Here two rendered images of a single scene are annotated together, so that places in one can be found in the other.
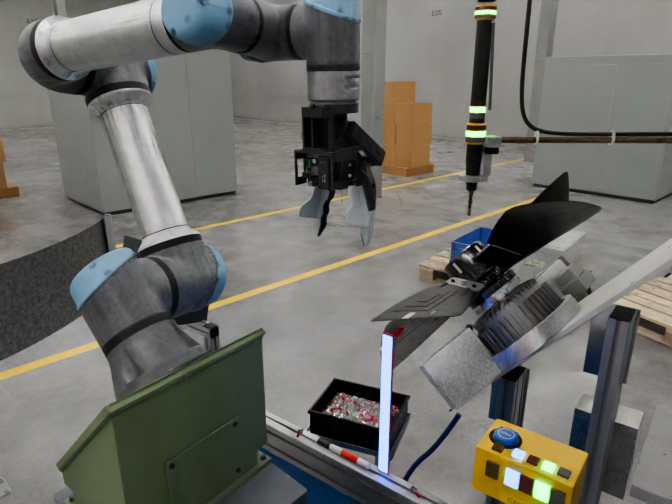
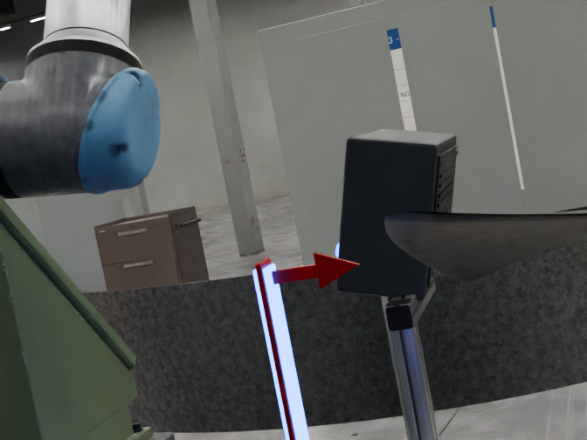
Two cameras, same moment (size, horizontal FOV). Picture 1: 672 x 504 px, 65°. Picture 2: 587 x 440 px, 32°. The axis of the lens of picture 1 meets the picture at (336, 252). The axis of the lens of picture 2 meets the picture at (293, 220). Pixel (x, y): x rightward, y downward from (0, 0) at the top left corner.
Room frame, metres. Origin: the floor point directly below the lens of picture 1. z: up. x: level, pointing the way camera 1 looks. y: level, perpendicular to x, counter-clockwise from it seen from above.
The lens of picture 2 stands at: (0.70, -0.73, 1.27)
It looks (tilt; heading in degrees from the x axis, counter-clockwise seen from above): 5 degrees down; 68
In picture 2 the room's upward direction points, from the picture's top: 11 degrees counter-clockwise
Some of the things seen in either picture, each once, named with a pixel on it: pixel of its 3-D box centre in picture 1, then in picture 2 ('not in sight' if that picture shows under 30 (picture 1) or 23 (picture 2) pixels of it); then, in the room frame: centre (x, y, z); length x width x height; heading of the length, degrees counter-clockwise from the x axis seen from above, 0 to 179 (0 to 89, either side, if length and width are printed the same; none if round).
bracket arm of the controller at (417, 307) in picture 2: (185, 320); (412, 298); (1.30, 0.41, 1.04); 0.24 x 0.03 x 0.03; 53
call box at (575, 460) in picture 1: (528, 473); not in sight; (0.74, -0.33, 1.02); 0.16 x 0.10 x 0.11; 53
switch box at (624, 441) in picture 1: (602, 444); not in sight; (1.18, -0.72, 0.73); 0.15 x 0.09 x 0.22; 53
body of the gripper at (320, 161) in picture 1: (331, 146); not in sight; (0.78, 0.01, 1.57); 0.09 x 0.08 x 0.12; 142
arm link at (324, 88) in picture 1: (335, 88); not in sight; (0.78, 0.00, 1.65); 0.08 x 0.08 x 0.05
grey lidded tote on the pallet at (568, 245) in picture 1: (546, 255); not in sight; (3.99, -1.69, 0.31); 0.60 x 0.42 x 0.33; 141
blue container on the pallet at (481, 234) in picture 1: (486, 249); not in sight; (4.31, -1.29, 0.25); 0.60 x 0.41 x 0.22; 141
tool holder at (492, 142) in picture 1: (478, 158); not in sight; (1.20, -0.32, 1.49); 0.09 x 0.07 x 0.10; 88
